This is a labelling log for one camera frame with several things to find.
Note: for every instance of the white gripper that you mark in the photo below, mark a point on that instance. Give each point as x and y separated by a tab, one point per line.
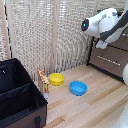
101	44

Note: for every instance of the brown drawer front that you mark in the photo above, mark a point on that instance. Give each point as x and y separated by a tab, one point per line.
116	43
108	65

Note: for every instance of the yellow bowl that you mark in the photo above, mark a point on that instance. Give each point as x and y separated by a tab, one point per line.
56	79

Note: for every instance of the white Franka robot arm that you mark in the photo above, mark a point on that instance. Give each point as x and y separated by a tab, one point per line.
106	23

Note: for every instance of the brown drawer cabinet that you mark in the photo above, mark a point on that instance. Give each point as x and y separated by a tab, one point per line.
110	63

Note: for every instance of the blue bowl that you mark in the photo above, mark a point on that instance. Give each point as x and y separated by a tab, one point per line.
78	88

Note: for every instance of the orange snack carton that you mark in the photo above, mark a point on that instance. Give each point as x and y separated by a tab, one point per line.
45	85

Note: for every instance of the woven folding screen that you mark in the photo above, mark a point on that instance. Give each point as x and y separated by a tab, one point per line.
30	33

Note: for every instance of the black fabric storage box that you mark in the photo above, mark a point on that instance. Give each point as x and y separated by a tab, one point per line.
16	100

